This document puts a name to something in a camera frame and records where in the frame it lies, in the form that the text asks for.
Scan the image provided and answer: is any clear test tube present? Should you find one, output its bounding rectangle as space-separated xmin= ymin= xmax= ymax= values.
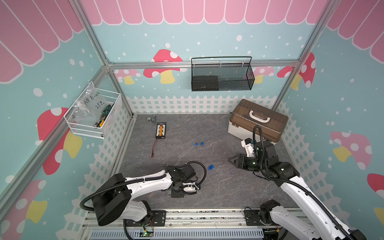
xmin=163 ymin=145 xmax=175 ymax=164
xmin=178 ymin=144 xmax=196 ymax=158

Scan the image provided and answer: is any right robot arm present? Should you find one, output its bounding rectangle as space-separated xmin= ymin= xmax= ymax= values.
xmin=228 ymin=125 xmax=366 ymax=240

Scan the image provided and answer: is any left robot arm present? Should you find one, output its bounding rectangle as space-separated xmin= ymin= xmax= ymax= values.
xmin=80 ymin=161 xmax=207 ymax=227

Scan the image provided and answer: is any brown lid storage box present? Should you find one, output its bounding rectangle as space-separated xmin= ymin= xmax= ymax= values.
xmin=228 ymin=100 xmax=289 ymax=145

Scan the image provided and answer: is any black box with orange connectors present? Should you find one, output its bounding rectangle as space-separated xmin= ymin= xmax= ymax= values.
xmin=155 ymin=122 xmax=167 ymax=139

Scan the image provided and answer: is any black box in mesh basket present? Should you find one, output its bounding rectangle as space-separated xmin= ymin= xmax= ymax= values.
xmin=191 ymin=76 xmax=219 ymax=92

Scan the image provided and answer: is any green yellow tool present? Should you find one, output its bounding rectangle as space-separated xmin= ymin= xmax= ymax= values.
xmin=94 ymin=105 xmax=113 ymax=128

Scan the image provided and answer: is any clear plastic bag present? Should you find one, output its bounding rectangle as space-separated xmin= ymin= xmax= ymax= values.
xmin=72 ymin=84 xmax=109 ymax=123

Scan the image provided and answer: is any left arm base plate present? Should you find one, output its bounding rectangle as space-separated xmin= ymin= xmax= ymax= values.
xmin=125 ymin=211 xmax=167 ymax=227

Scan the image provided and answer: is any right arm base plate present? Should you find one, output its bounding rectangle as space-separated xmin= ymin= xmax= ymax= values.
xmin=244 ymin=208 xmax=281 ymax=228

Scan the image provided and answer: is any small grey metal bracket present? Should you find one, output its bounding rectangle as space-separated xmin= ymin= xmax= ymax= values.
xmin=147 ymin=115 xmax=157 ymax=124

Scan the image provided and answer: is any black wire mesh basket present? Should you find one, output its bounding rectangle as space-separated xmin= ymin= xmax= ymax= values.
xmin=191 ymin=56 xmax=255 ymax=91

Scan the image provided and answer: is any white wire basket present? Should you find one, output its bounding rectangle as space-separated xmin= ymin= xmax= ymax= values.
xmin=64 ymin=83 xmax=122 ymax=139

